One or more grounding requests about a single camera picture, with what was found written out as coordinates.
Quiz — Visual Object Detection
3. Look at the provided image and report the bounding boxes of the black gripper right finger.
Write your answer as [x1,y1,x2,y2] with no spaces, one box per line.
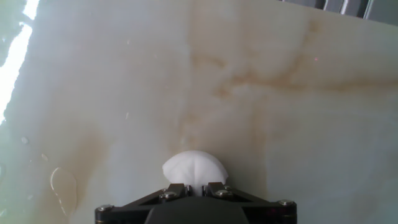
[201,182,298,224]

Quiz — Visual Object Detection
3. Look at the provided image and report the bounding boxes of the white sponge block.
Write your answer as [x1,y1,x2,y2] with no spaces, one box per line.
[162,150,229,196]

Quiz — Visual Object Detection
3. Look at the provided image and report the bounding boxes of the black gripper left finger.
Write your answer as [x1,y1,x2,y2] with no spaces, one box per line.
[95,182,193,224]

